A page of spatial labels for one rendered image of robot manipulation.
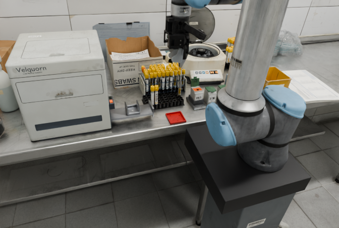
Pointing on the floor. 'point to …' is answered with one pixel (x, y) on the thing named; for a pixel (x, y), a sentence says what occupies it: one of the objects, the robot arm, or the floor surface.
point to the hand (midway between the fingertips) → (181, 64)
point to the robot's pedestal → (246, 214)
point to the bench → (135, 136)
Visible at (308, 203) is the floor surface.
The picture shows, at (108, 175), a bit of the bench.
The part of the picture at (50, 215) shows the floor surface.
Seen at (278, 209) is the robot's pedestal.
